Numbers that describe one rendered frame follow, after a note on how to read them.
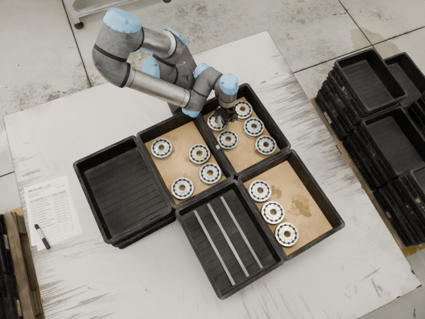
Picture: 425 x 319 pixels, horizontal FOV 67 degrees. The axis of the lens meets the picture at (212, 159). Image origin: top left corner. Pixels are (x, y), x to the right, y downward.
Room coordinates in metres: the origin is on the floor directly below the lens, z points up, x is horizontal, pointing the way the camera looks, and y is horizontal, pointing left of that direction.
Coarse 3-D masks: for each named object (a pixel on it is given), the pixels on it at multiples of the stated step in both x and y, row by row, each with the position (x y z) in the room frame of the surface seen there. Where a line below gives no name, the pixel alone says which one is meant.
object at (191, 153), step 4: (196, 144) 0.62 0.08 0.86; (200, 144) 0.63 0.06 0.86; (192, 148) 0.61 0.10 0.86; (196, 148) 0.61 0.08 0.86; (200, 148) 0.61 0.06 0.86; (204, 148) 0.61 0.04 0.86; (208, 148) 0.61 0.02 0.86; (188, 152) 0.58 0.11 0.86; (192, 152) 0.59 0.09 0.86; (204, 152) 0.59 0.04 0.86; (208, 152) 0.59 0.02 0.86; (192, 156) 0.56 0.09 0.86; (204, 156) 0.57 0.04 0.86; (208, 156) 0.57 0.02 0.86; (192, 160) 0.54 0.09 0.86; (196, 160) 0.55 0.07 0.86; (200, 160) 0.55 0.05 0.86; (204, 160) 0.55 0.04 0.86
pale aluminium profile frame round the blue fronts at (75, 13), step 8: (64, 0) 2.09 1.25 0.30; (72, 0) 2.11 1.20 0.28; (120, 0) 2.28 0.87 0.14; (128, 0) 2.30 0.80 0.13; (136, 0) 2.33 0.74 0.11; (168, 0) 2.45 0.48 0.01; (72, 8) 2.10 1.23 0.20; (88, 8) 2.17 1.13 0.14; (96, 8) 2.18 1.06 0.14; (104, 8) 2.21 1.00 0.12; (72, 16) 2.09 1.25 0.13; (80, 16) 2.11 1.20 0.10; (80, 24) 2.11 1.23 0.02
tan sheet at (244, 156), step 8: (232, 128) 0.73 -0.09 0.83; (240, 128) 0.74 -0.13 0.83; (264, 128) 0.74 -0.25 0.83; (216, 136) 0.69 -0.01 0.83; (240, 136) 0.70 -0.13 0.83; (240, 144) 0.65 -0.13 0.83; (248, 144) 0.65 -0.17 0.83; (232, 152) 0.61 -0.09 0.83; (240, 152) 0.61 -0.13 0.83; (248, 152) 0.61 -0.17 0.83; (232, 160) 0.57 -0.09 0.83; (240, 160) 0.57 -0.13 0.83; (248, 160) 0.57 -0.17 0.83; (256, 160) 0.57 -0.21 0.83; (240, 168) 0.53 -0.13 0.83
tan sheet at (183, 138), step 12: (168, 132) 0.70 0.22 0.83; (180, 132) 0.70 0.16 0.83; (192, 132) 0.70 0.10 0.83; (180, 144) 0.64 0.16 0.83; (192, 144) 0.64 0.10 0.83; (204, 144) 0.64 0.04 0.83; (180, 156) 0.57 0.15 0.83; (168, 168) 0.51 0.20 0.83; (180, 168) 0.51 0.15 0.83; (192, 168) 0.51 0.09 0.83; (168, 180) 0.45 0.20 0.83; (192, 180) 0.46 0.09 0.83
